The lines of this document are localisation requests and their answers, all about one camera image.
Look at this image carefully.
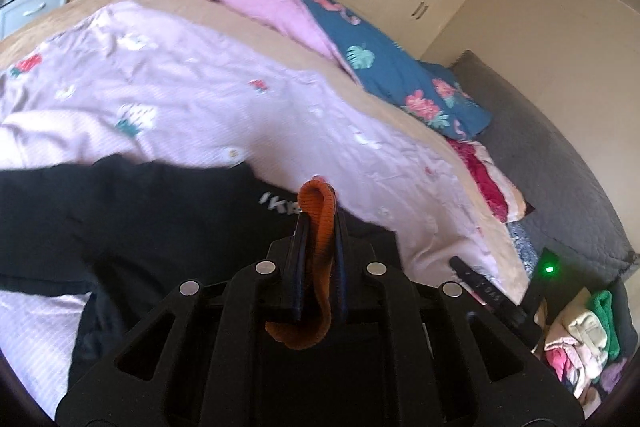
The grey padded headboard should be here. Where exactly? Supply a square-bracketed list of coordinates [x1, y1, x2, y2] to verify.
[450, 49, 640, 290]

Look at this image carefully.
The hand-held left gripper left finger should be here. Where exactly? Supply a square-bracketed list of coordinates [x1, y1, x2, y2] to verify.
[55, 212, 309, 427]

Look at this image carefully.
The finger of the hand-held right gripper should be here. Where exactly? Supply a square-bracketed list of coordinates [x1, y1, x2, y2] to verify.
[448, 255, 526, 328]

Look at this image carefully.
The grey patterned bedsheet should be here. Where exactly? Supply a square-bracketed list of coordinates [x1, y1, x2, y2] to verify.
[509, 221, 543, 270]

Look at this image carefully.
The black shirt with orange collar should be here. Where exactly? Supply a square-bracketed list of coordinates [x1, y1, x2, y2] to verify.
[0, 154, 416, 393]

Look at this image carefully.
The pile of colourful clothes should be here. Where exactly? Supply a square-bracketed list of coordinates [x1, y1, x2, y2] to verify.
[542, 289, 632, 414]

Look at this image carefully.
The pink and blue floral duvet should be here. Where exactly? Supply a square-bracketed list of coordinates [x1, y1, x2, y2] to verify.
[175, 0, 493, 141]

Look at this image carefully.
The red floral blanket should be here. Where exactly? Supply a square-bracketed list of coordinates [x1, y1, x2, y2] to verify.
[447, 138, 536, 224]

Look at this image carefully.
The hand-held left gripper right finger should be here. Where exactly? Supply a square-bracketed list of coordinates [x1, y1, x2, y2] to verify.
[332, 212, 586, 427]

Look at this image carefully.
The lilac printed blanket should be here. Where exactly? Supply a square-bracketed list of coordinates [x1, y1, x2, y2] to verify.
[0, 0, 531, 423]

